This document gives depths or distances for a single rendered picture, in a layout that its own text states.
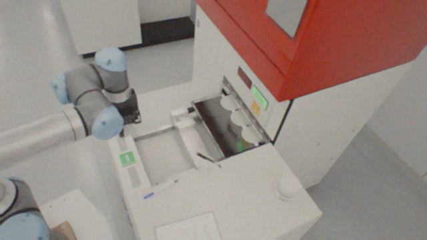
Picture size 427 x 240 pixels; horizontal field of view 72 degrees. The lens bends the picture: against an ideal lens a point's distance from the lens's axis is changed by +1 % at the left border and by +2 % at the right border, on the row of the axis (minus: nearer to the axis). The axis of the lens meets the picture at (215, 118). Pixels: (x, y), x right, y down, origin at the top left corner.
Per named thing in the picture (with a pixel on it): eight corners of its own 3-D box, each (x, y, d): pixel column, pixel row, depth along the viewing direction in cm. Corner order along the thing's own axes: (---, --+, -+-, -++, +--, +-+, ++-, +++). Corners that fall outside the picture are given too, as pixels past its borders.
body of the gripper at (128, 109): (142, 125, 97) (139, 99, 88) (115, 132, 94) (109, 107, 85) (135, 109, 101) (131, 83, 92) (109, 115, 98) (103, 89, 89)
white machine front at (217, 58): (197, 56, 182) (201, -7, 152) (267, 159, 138) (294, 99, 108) (192, 57, 181) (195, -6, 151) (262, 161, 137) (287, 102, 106)
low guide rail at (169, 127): (225, 111, 155) (225, 107, 152) (226, 113, 154) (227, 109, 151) (131, 139, 137) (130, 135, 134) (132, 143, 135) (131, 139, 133)
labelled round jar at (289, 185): (285, 183, 114) (292, 171, 106) (295, 199, 110) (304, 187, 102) (270, 190, 111) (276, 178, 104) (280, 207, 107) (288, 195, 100)
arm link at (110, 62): (85, 51, 76) (116, 41, 80) (94, 82, 84) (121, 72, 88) (99, 68, 72) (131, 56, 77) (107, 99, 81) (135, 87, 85)
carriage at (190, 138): (184, 113, 146) (185, 109, 144) (217, 172, 127) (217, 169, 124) (169, 117, 144) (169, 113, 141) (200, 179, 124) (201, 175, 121)
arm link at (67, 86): (63, 99, 67) (108, 81, 72) (43, 71, 72) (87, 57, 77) (71, 121, 73) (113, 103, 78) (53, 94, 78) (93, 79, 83)
